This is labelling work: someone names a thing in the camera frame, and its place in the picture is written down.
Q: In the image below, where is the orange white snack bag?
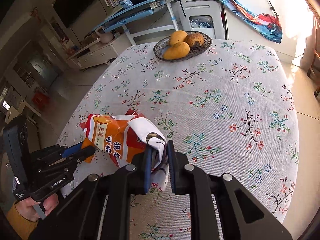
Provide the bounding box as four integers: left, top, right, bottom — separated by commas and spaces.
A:
80, 110, 169, 191

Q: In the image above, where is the person's left hand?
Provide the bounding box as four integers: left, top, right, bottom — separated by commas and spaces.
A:
15, 193, 59, 222

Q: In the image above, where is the red plastic stool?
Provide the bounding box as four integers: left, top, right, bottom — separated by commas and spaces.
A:
32, 91, 50, 111

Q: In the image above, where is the floral white tablecloth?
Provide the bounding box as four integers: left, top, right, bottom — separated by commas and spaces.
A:
56, 38, 300, 240

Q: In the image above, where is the white tv cabinet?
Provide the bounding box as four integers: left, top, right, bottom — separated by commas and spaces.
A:
67, 34, 131, 69

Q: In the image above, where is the yellow mango front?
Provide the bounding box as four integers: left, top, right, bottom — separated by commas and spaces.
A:
163, 42, 190, 60

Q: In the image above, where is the yellow mango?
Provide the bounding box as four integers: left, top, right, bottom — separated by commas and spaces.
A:
163, 42, 190, 60
170, 30, 188, 46

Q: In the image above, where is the dark wicker fruit basket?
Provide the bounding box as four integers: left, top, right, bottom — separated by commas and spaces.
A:
153, 31, 212, 62

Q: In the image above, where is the brown spotted mango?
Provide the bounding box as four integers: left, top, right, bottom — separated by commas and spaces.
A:
184, 33, 204, 48

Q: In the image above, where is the yellow mango back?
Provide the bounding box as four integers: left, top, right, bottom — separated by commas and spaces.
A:
170, 30, 188, 46

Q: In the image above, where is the pink kettlebell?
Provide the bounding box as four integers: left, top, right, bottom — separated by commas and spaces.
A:
95, 26, 114, 44

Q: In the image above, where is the blue study desk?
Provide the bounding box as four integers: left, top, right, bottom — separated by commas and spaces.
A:
92, 0, 178, 45

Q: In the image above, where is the colourful cartoon kite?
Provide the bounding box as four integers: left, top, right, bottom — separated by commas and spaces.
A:
218, 0, 283, 44

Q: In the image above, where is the wooden chair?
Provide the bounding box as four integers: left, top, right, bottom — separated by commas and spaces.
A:
306, 15, 320, 98

